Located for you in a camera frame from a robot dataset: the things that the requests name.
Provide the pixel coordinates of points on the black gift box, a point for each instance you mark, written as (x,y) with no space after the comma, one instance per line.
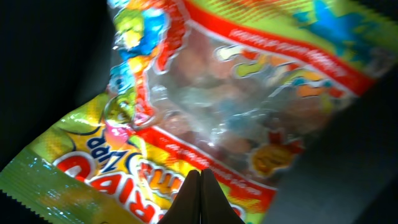
(56,56)

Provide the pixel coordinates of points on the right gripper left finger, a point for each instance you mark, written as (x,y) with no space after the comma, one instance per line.
(185,208)

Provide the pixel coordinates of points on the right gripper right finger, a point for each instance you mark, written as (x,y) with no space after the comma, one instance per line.
(214,206)

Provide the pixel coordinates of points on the green Haribo worms bag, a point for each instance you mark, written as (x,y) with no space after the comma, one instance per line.
(239,87)

